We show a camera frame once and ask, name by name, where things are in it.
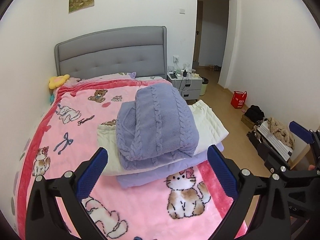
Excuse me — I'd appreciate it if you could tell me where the beige fluffy cloth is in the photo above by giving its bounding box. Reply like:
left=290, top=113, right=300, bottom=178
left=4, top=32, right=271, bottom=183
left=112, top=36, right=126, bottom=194
left=266, top=117, right=296, bottom=148

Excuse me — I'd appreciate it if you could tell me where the grey nightstand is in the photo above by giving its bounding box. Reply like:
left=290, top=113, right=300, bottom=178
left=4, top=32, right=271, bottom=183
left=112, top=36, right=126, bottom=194
left=167, top=74, right=203, bottom=101

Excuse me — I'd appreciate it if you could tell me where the floral pillow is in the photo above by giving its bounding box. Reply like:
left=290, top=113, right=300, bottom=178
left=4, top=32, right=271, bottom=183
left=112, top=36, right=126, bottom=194
left=95, top=71, right=137, bottom=81

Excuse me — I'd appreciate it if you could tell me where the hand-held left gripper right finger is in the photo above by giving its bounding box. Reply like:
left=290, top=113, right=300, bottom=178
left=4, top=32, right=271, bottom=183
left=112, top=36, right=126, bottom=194
left=207, top=145, right=292, bottom=240

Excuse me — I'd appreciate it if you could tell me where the white slatted box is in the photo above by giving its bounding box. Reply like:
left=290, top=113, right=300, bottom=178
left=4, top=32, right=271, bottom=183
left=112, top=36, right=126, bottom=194
left=254, top=124, right=293, bottom=161

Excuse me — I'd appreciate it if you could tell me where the lilac folded garment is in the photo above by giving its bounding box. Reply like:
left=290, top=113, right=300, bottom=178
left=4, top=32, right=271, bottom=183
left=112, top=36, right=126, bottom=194
left=117, top=142, right=223, bottom=189

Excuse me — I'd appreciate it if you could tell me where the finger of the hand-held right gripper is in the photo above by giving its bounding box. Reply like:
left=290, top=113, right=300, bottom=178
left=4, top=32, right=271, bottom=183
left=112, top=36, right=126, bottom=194
left=257, top=142, right=288, bottom=175
left=289, top=121, right=320, bottom=156

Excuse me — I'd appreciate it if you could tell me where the wooden door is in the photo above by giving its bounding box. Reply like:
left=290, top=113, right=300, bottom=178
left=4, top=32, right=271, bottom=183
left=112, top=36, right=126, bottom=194
left=194, top=1, right=204, bottom=63

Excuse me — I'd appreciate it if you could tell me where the white quilted folded garment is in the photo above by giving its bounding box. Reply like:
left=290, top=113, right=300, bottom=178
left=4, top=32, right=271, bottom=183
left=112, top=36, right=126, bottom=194
left=97, top=99, right=230, bottom=177

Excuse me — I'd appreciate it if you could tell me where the pale green trash bin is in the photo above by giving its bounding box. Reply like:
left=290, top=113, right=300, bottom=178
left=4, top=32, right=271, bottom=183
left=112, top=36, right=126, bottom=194
left=199, top=77, right=209, bottom=96

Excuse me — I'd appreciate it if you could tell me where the pink printed blanket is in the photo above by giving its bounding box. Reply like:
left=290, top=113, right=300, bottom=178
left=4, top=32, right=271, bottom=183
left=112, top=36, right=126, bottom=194
left=19, top=77, right=248, bottom=240

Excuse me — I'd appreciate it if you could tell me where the grey upholstered headboard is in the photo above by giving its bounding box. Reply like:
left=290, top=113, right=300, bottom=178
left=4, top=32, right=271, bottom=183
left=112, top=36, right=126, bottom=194
left=54, top=26, right=168, bottom=78

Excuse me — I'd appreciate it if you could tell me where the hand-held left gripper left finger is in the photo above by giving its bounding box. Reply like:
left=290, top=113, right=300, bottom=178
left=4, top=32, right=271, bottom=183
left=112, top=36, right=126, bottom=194
left=25, top=147, right=108, bottom=240

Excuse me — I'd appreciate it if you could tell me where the floral white bedsheet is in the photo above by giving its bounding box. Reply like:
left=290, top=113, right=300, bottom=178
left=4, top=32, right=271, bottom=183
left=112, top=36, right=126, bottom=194
left=10, top=135, right=32, bottom=220

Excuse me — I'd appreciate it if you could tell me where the red shopping bag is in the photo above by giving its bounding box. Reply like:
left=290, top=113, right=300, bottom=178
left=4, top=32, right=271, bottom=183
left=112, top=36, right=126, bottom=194
left=230, top=91, right=247, bottom=109

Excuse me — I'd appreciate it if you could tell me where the open doorway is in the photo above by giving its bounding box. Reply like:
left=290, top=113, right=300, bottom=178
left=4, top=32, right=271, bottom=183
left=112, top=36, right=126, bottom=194
left=193, top=0, right=237, bottom=90

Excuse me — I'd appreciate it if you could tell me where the black bag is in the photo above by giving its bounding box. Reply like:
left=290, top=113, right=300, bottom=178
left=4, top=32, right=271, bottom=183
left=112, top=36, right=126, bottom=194
left=244, top=104, right=265, bottom=122

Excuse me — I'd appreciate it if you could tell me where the yellow plush pillow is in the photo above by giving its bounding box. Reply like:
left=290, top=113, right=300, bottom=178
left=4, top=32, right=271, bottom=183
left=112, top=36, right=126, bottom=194
left=49, top=74, right=70, bottom=90

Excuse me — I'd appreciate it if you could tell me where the purple knit hooded cardigan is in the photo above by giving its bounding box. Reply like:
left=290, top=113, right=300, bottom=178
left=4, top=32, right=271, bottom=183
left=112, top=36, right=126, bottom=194
left=115, top=84, right=200, bottom=170

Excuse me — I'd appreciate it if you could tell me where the cardboard box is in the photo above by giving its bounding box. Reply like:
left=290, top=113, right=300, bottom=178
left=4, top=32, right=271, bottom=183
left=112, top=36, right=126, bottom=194
left=241, top=114, right=256, bottom=130

